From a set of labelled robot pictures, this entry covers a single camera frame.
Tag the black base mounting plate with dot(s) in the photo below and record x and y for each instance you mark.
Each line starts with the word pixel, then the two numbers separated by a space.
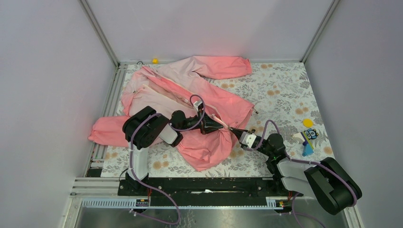
pixel 208 191

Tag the grey slotted cable duct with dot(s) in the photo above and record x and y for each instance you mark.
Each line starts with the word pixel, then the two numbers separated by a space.
pixel 154 204

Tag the pink zip-up jacket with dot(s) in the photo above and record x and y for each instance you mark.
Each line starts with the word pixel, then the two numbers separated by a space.
pixel 175 86

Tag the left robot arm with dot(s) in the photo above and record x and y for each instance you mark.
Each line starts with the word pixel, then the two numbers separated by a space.
pixel 145 127

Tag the yellow round disc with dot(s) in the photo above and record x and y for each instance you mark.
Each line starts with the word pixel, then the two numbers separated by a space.
pixel 308 123

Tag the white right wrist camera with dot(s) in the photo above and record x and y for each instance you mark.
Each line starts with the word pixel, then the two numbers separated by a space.
pixel 249 141

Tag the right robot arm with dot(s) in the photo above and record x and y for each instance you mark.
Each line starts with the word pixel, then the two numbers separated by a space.
pixel 326 180

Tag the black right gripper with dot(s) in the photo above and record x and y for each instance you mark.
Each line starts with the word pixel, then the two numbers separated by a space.
pixel 238 132

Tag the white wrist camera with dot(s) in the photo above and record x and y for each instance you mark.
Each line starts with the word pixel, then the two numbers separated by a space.
pixel 198 106
pixel 249 141

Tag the cartoon sticker toy block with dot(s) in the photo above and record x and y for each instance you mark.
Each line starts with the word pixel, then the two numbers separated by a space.
pixel 305 138

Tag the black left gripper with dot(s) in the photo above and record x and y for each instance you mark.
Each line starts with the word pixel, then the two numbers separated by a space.
pixel 209 125

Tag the floral patterned table mat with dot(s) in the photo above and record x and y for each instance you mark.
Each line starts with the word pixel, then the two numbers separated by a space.
pixel 283 98

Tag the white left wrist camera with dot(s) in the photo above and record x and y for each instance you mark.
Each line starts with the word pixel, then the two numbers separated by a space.
pixel 198 106

